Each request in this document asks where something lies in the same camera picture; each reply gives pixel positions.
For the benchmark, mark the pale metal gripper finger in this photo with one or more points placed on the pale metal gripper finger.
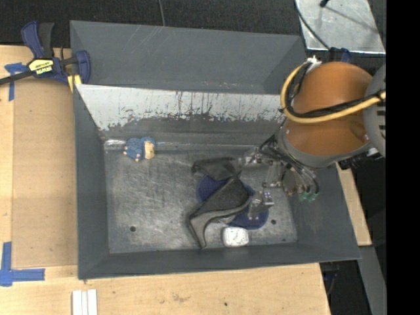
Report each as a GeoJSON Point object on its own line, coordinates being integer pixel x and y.
{"type": "Point", "coordinates": [259, 205]}
{"type": "Point", "coordinates": [253, 158]}

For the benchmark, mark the black high-heel shoe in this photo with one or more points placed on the black high-heel shoe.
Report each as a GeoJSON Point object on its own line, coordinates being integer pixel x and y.
{"type": "Point", "coordinates": [223, 201]}

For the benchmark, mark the small white box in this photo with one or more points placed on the small white box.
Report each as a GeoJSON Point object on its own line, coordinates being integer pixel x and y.
{"type": "Point", "coordinates": [235, 237]}

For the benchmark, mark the dark blue round disc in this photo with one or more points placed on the dark blue round disc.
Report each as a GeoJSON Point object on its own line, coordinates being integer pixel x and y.
{"type": "Point", "coordinates": [210, 189]}

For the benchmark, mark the grey metal bin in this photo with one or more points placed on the grey metal bin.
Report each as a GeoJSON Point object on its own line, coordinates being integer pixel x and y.
{"type": "Point", "coordinates": [154, 195]}

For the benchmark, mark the blue and tan toy animal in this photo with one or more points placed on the blue and tan toy animal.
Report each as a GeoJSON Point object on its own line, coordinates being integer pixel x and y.
{"type": "Point", "coordinates": [135, 148]}

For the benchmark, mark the brown cardboard board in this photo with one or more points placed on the brown cardboard board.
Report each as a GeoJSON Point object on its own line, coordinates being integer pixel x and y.
{"type": "Point", "coordinates": [42, 176]}

